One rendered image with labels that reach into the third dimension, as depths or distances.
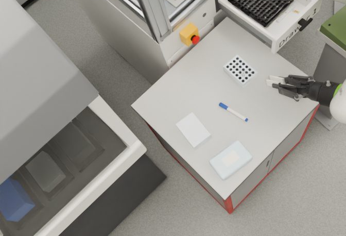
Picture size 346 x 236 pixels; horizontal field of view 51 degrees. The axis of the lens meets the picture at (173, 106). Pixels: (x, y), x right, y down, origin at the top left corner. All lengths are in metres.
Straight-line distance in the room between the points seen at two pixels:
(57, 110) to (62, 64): 0.13
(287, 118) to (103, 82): 1.48
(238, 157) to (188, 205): 0.86
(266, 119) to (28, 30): 1.04
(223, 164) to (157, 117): 0.36
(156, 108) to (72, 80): 0.76
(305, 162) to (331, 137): 0.22
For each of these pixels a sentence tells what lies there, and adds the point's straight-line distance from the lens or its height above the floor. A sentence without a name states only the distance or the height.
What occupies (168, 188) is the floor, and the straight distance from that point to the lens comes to 2.28.
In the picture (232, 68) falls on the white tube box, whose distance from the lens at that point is 1.60.
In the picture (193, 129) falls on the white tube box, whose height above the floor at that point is 0.81.
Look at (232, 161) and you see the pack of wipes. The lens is 1.45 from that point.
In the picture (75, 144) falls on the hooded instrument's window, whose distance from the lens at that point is 1.13.
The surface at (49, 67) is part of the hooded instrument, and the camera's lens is 0.86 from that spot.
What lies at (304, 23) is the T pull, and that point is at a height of 0.91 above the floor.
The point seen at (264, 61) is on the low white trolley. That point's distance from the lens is 1.66.
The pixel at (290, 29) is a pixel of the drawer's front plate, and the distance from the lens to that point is 1.57.
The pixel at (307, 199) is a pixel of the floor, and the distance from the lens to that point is 2.26.
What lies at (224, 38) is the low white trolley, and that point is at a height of 0.76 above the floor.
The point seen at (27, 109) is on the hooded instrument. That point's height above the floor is 1.52.
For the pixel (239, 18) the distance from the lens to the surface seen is 1.64.
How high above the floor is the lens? 2.21
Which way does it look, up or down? 65 degrees down
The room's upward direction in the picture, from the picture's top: 25 degrees counter-clockwise
